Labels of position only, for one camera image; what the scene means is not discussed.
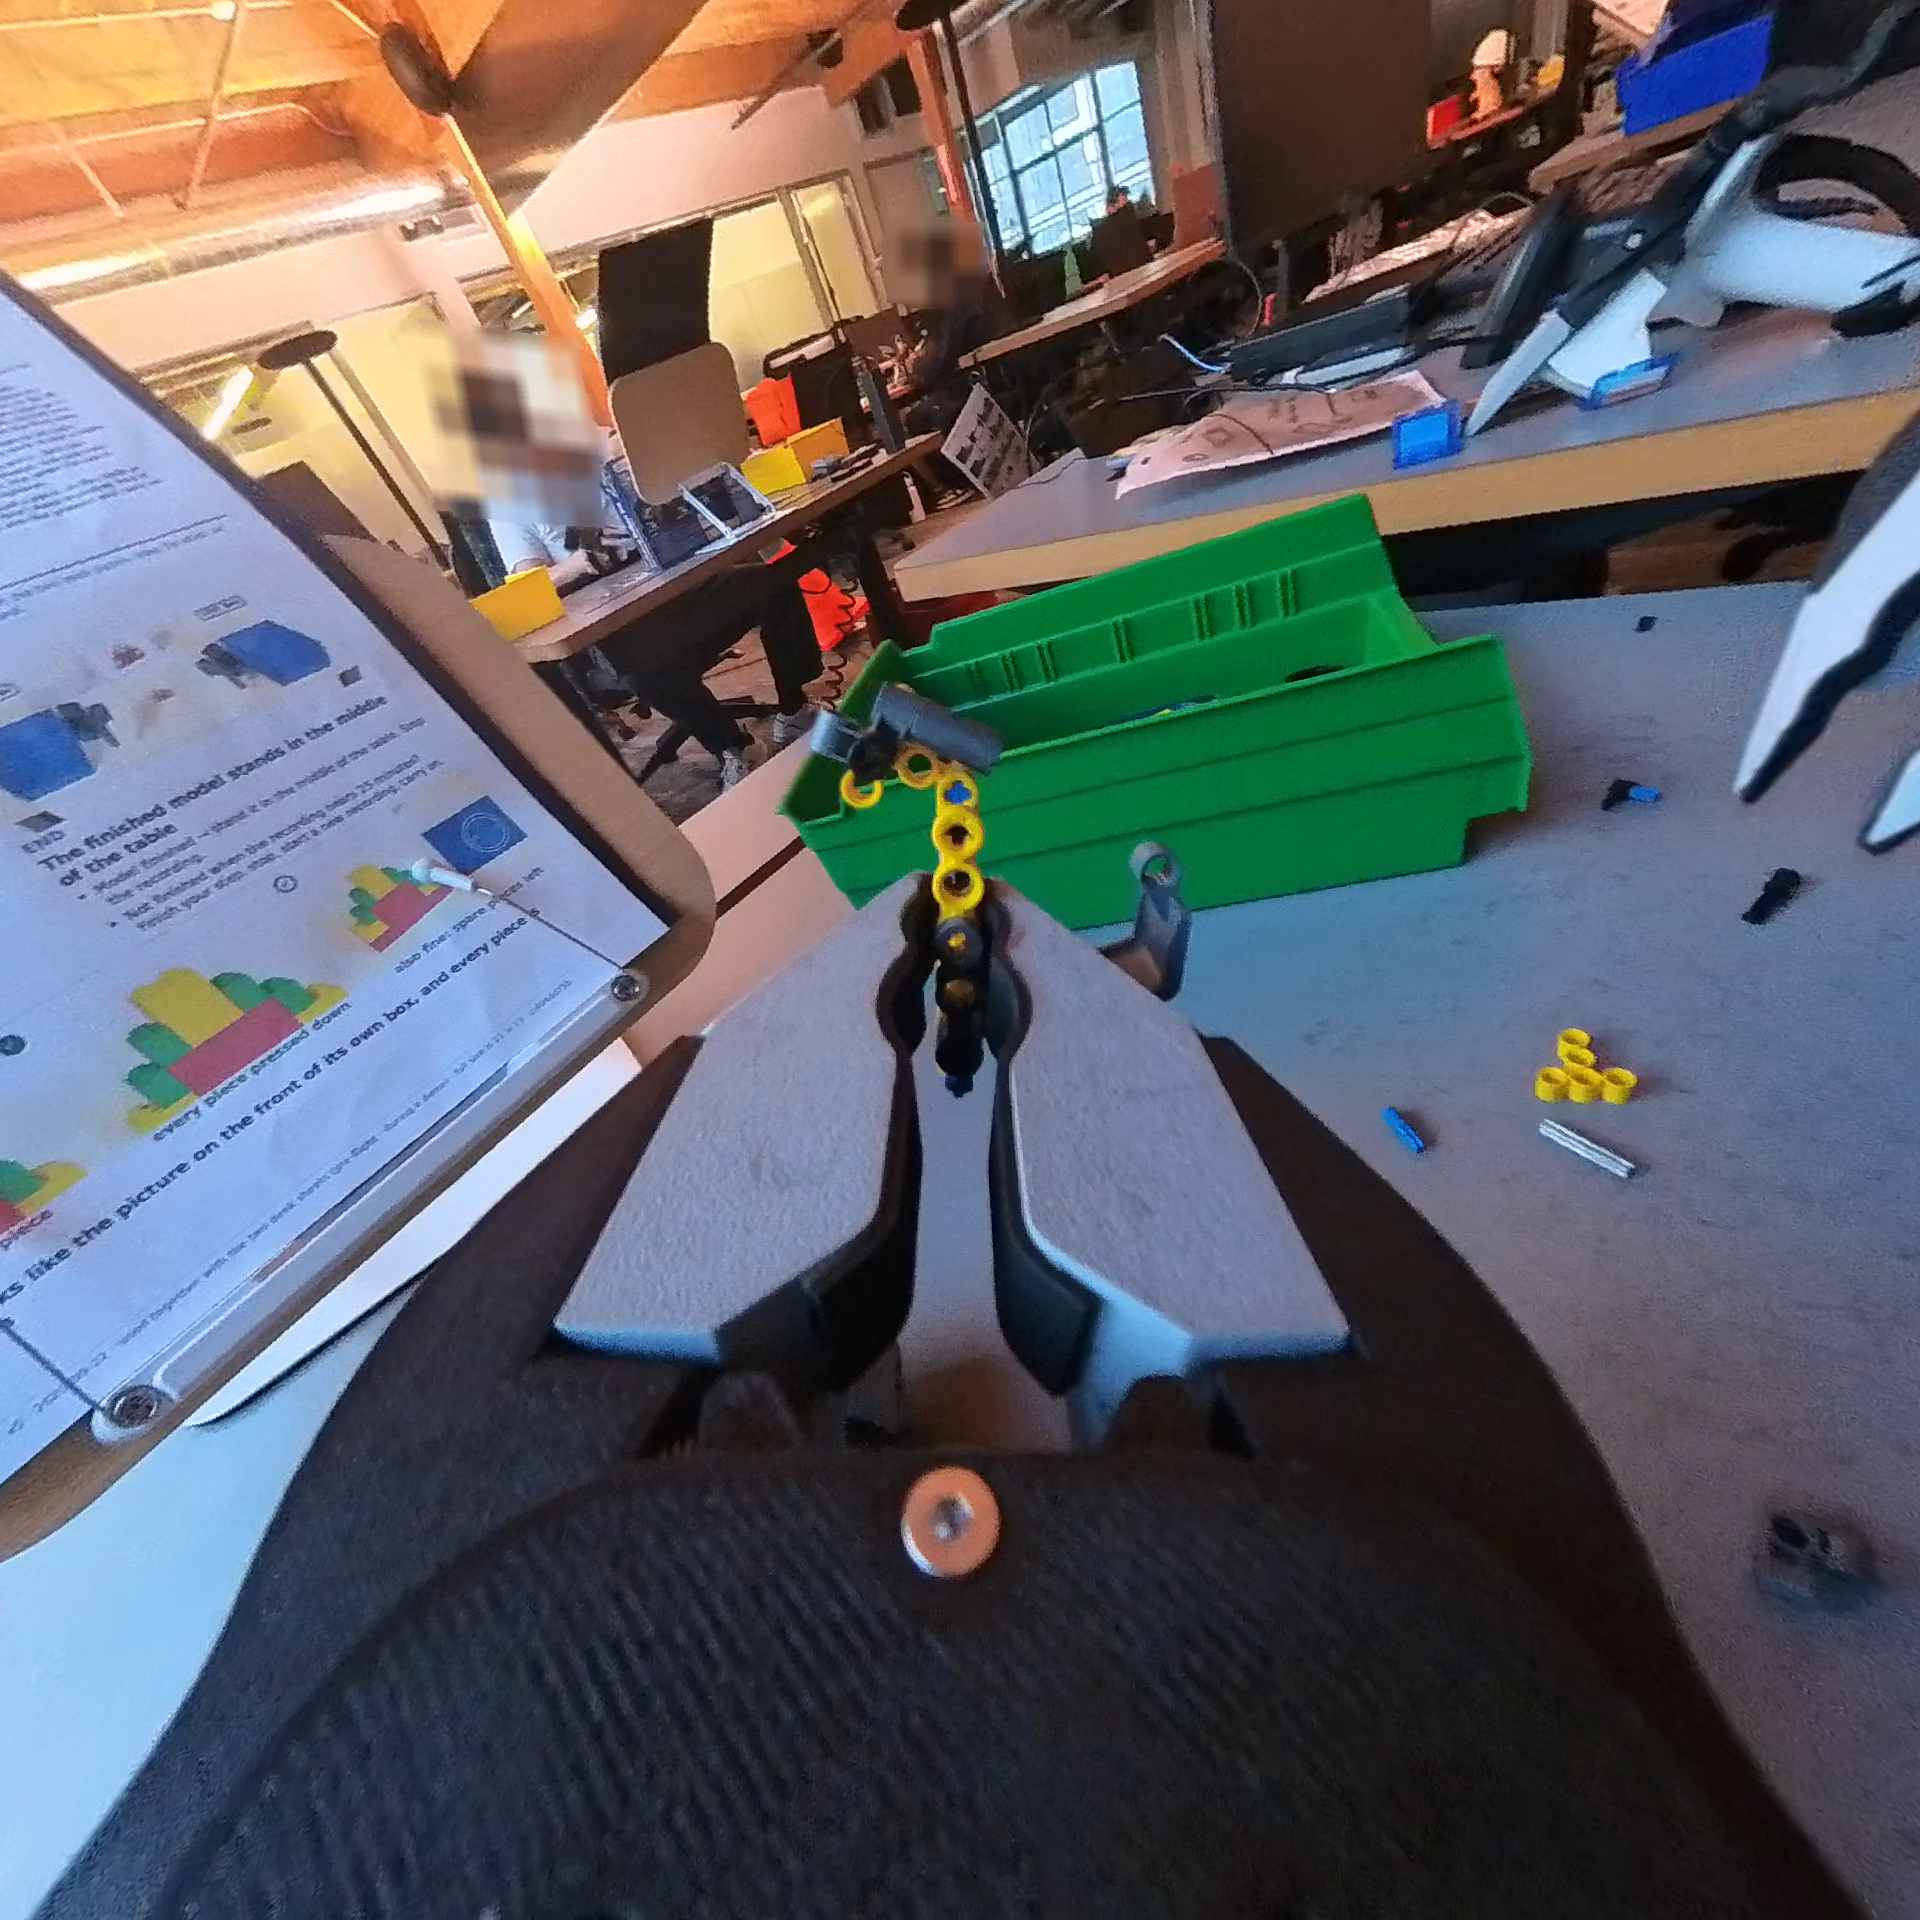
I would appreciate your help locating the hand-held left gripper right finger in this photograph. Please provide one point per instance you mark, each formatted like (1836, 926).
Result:
(1169, 1202)

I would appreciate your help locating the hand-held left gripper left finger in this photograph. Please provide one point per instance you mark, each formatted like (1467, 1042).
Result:
(750, 1202)

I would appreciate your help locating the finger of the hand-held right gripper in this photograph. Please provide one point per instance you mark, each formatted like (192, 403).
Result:
(1898, 794)
(1799, 705)

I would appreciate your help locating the black blue pin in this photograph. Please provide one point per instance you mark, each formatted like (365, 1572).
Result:
(1628, 794)

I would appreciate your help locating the green plastic bin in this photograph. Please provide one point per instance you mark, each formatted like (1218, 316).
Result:
(1202, 781)

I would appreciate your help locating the yellow beam grey connector assembly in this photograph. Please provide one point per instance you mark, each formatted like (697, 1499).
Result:
(938, 724)

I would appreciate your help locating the grey desk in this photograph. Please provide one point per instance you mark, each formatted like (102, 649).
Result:
(1503, 929)

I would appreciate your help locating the dark wooden desk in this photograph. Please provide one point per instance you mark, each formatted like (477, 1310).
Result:
(721, 554)

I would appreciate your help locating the white black handheld device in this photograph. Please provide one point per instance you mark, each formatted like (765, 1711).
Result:
(1770, 254)

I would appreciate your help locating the small blue box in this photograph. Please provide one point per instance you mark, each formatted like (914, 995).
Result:
(1628, 383)
(1425, 437)

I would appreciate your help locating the yellow triangular hole connector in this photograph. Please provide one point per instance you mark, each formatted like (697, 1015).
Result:
(1584, 1073)

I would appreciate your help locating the grey metal axle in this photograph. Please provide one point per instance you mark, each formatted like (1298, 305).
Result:
(1590, 1149)

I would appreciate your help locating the blue storage bin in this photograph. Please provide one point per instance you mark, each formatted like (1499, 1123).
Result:
(1694, 66)

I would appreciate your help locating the pink paper sheet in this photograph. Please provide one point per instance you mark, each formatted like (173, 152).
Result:
(1276, 428)

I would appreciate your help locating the wooden instruction sheet board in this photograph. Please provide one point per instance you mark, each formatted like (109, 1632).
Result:
(226, 901)

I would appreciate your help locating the orange cone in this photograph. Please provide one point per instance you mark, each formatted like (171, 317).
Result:
(826, 600)

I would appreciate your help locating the yellow storage bin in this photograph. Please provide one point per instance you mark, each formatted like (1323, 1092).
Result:
(517, 600)
(804, 450)

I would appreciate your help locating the dark partition panel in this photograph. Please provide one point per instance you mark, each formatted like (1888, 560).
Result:
(1321, 119)

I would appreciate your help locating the clear acrylic stand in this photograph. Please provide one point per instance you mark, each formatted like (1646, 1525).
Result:
(706, 510)

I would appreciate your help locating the dark grey block piece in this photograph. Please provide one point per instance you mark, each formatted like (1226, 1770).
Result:
(1815, 1559)

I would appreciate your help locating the printed sign card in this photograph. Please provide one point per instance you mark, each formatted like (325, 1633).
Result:
(982, 445)

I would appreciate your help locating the beige office chair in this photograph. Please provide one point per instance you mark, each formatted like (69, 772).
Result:
(676, 421)

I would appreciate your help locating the orange storage bin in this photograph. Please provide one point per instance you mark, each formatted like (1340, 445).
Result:
(768, 408)

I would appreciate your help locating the window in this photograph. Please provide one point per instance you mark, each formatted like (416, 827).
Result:
(1067, 135)

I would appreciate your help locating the black floor lamp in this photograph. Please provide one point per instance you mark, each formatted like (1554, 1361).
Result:
(301, 353)

